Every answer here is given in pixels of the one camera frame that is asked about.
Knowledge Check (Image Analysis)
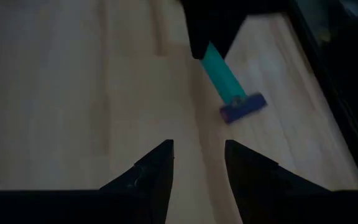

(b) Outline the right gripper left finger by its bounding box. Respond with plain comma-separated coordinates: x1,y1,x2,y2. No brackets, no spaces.
99,139,175,224

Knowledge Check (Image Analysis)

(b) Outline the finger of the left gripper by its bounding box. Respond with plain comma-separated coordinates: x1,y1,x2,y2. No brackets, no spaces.
213,0,291,59
180,0,217,60

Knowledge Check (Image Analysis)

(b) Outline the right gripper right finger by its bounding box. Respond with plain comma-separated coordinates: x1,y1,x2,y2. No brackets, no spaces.
224,140,331,224

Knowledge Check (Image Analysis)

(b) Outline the teal wooden block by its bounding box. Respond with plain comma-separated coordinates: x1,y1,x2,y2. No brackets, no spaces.
200,42,249,106

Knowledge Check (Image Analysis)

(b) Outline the purple wooden block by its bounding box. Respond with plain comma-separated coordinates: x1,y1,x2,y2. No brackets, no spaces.
218,92,269,125

